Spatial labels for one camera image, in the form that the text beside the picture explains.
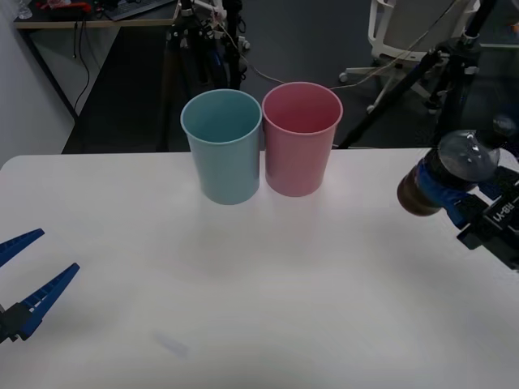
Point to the red tool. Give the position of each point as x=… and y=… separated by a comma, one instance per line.
x=67, y=5

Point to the black tripod with silver collar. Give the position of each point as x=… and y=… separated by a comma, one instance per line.
x=458, y=81

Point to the black tripod with brown leg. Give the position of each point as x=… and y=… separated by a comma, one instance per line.
x=194, y=44

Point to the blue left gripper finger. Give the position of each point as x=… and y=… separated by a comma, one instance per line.
x=44, y=297
x=20, y=243

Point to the pink plastic bin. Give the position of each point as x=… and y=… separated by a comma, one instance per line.
x=296, y=166

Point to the wooden-edged dark desk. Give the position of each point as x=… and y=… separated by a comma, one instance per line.
x=61, y=21

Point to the black keyboard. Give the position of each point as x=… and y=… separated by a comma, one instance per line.
x=134, y=8

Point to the dark drink plastic bottle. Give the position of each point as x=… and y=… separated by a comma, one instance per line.
x=466, y=158

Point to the white office chair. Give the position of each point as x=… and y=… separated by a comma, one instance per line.
x=405, y=36

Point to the pale blue plastic bin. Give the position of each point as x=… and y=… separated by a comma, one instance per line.
x=227, y=174

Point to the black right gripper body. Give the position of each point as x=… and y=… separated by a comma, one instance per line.
x=498, y=227

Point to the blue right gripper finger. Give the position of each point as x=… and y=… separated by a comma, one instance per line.
x=504, y=180
x=454, y=200

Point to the clear glass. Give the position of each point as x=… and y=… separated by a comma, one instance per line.
x=23, y=9

